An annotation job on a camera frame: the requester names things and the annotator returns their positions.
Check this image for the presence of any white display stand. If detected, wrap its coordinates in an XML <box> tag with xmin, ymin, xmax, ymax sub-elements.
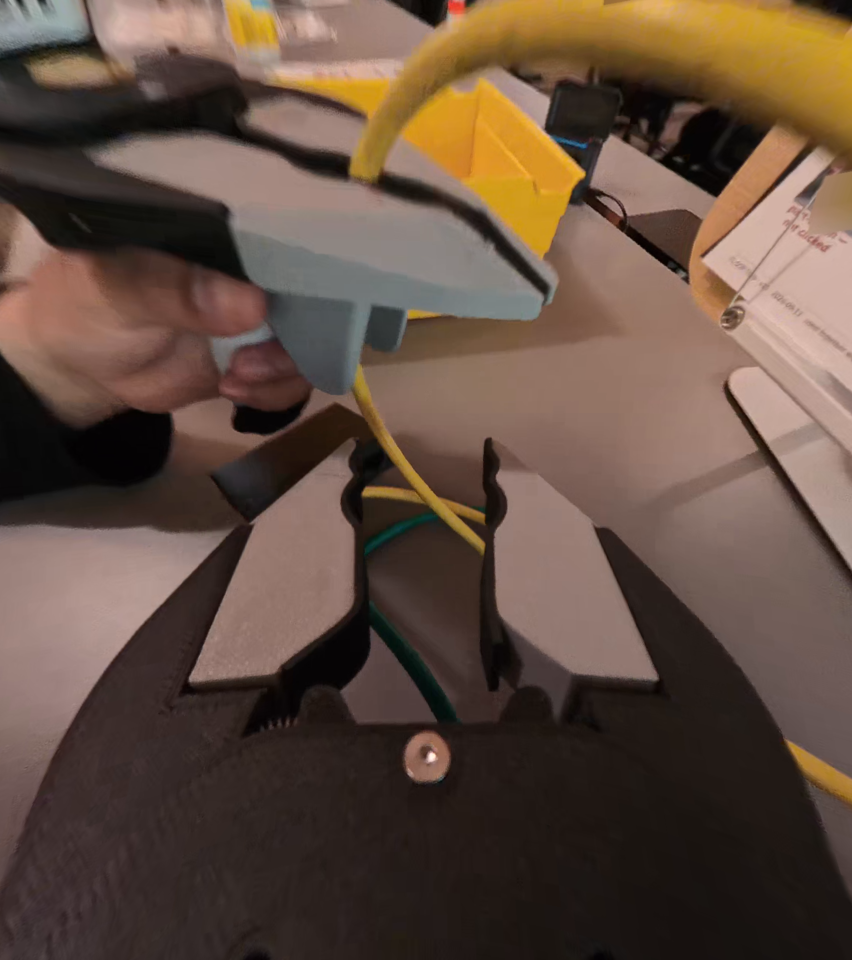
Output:
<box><xmin>726</xmin><ymin>300</ymin><xmax>852</xmax><ymax>648</ymax></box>

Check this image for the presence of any small black device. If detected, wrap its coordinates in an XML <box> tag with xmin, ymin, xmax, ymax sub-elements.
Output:
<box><xmin>546</xmin><ymin>81</ymin><xmax>622</xmax><ymax>204</ymax></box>

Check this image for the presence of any yellow ethernet cable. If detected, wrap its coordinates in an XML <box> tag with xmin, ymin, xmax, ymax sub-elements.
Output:
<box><xmin>349</xmin><ymin>0</ymin><xmax>852</xmax><ymax>838</ymax></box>

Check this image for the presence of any black device cable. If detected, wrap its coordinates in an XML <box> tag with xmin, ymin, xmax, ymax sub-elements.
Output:
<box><xmin>587</xmin><ymin>187</ymin><xmax>630</xmax><ymax>231</ymax></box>

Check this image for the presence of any instruction sheet on stand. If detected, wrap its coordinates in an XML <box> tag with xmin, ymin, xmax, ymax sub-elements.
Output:
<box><xmin>688</xmin><ymin>0</ymin><xmax>852</xmax><ymax>325</ymax></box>

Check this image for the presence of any yellow plastic bin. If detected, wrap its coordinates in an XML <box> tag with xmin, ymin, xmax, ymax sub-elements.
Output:
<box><xmin>276</xmin><ymin>75</ymin><xmax>587</xmax><ymax>321</ymax></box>

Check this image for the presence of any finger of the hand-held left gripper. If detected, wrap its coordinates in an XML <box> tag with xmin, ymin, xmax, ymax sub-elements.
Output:
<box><xmin>240</xmin><ymin>92</ymin><xmax>548</xmax><ymax>273</ymax></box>
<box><xmin>90</xmin><ymin>137</ymin><xmax>559</xmax><ymax>396</ymax></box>

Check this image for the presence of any black network switch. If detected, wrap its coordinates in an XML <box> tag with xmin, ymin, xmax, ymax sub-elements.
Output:
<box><xmin>210</xmin><ymin>402</ymin><xmax>391</xmax><ymax>523</ymax></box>

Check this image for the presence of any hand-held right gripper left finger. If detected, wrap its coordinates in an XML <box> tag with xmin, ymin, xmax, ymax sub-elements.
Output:
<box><xmin>187</xmin><ymin>438</ymin><xmax>370</xmax><ymax>690</ymax></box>

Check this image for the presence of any person's left hand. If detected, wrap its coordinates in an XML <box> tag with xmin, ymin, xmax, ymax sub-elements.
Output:
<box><xmin>0</xmin><ymin>247</ymin><xmax>314</xmax><ymax>430</ymax></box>

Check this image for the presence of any green ethernet cable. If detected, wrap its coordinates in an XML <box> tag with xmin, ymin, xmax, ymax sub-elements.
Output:
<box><xmin>362</xmin><ymin>510</ymin><xmax>487</xmax><ymax>726</ymax></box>

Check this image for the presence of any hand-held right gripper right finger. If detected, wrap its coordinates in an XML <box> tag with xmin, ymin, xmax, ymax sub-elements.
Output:
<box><xmin>480</xmin><ymin>437</ymin><xmax>661</xmax><ymax>721</ymax></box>

